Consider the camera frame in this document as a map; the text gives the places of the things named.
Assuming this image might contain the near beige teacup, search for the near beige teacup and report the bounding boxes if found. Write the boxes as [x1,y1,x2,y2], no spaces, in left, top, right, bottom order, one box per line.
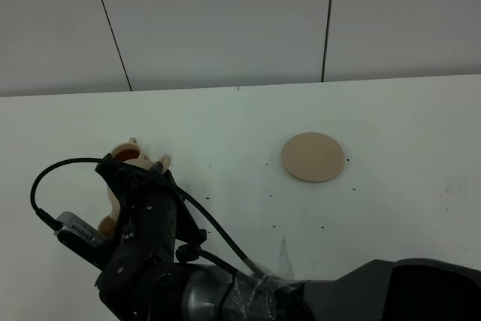
[98,216,116,239]

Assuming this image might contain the far beige teacup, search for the far beige teacup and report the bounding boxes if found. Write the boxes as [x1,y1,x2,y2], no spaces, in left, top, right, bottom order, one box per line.
[110,138,149,162]

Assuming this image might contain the beige teapot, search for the beige teapot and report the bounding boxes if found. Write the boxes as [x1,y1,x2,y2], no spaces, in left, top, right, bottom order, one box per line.
[107,155,171,222]

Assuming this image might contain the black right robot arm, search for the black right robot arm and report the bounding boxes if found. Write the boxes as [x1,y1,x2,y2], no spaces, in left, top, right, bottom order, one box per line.
[96,156,480,320]

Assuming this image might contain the beige teapot saucer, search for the beige teapot saucer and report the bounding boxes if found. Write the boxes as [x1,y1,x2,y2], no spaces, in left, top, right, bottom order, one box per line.
[280,132,344,183]

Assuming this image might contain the beige teacup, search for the beige teacup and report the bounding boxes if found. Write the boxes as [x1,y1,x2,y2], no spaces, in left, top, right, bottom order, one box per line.
[110,138,149,162]
[98,216,116,239]

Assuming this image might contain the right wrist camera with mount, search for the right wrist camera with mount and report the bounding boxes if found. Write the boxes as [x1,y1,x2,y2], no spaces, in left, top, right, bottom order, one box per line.
[54,211,111,270]

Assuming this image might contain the black right camera cable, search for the black right camera cable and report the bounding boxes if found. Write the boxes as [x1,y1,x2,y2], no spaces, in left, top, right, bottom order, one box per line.
[30,157,271,280]

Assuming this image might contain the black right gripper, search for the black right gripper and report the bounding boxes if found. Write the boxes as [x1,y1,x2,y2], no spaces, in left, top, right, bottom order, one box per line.
[95,153,207,320]

